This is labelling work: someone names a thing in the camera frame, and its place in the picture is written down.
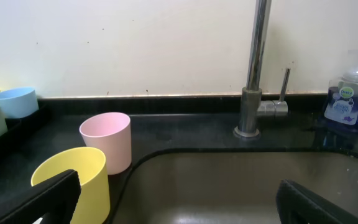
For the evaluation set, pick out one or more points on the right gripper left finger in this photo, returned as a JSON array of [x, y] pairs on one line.
[[42, 199]]

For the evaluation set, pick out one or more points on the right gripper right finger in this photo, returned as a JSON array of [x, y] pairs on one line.
[[303, 208]]

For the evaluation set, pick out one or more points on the pink cup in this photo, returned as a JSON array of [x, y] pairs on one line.
[[110, 146]]

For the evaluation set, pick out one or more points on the black tray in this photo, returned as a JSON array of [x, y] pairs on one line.
[[26, 130]]

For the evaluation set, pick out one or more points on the steel sink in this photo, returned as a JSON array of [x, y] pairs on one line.
[[213, 186]]

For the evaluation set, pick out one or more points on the blue cup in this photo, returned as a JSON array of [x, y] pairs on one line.
[[19, 104]]

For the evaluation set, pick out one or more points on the blue soap bottle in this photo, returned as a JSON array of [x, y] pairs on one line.
[[348, 105]]

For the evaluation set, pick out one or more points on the steel tap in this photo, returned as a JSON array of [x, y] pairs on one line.
[[255, 62]]

